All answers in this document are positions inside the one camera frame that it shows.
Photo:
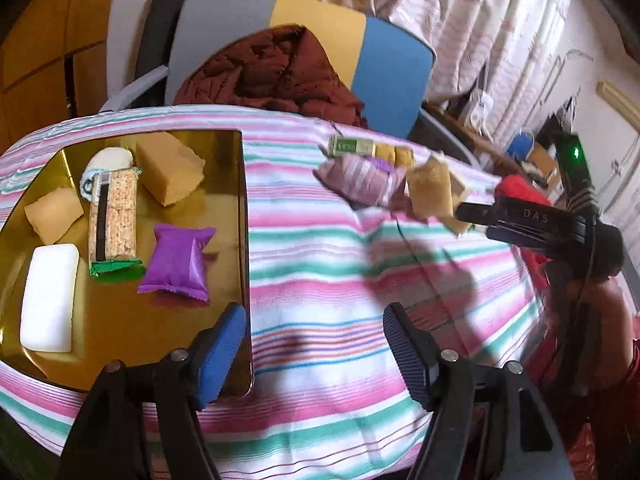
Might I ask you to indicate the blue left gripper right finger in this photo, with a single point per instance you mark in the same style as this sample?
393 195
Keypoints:
416 354

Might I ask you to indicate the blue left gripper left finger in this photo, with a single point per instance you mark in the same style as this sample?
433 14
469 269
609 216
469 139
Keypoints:
213 352

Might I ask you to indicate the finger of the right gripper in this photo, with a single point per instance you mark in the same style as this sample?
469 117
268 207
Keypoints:
508 236
479 214

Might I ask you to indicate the yellow patterned sock roll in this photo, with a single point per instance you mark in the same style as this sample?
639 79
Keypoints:
397 156

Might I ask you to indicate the purple snack packet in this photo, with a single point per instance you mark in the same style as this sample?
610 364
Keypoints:
177 263
382 164

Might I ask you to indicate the green tea box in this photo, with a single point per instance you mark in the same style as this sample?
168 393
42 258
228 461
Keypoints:
341 145

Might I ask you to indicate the white rectangular sponge block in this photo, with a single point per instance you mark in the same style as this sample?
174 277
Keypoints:
48 300

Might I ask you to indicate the tan sponge cube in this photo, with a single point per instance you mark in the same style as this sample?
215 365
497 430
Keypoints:
170 169

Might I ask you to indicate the cracker pack green wrapper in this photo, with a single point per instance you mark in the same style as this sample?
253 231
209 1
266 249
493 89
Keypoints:
112 236

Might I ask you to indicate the small yellow sponge block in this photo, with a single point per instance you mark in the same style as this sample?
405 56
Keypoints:
53 214

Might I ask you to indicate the red sleeve forearm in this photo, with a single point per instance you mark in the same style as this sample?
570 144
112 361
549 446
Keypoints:
607 447

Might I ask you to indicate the person right hand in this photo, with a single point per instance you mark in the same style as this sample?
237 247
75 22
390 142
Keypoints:
612 357

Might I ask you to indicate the cream cardboard box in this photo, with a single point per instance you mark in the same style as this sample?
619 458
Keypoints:
460 189

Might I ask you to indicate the red cloth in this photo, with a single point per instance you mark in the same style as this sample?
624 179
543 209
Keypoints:
516 186

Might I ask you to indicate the large tan sponge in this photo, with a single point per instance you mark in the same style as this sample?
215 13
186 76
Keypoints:
429 189

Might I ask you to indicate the blue plastic chair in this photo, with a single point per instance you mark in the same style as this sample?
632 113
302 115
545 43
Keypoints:
521 144

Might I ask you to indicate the white carton on shelf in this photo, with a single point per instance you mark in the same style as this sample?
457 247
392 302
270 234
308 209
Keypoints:
476 110

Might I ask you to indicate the wooden side desk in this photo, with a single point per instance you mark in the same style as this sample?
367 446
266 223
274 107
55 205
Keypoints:
465 135

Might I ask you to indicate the gold rectangular tray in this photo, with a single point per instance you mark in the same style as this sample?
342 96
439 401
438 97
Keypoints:
111 318

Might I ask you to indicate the pink striped sock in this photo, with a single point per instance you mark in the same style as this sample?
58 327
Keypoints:
358 181

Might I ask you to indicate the striped pink green tablecloth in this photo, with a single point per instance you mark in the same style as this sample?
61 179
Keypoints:
328 400

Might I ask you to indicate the grey yellow blue chair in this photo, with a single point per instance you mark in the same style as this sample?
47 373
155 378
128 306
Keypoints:
386 67

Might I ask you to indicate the pink patterned curtain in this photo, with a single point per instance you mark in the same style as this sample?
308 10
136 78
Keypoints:
512 41

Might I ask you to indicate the maroon quilted jacket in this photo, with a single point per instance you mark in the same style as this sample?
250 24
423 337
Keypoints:
284 69

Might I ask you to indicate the wooden wardrobe panels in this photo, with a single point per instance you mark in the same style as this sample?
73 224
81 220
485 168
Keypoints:
53 65

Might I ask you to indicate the wall air conditioner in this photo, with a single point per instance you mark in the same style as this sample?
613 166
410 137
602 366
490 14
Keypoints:
622 103

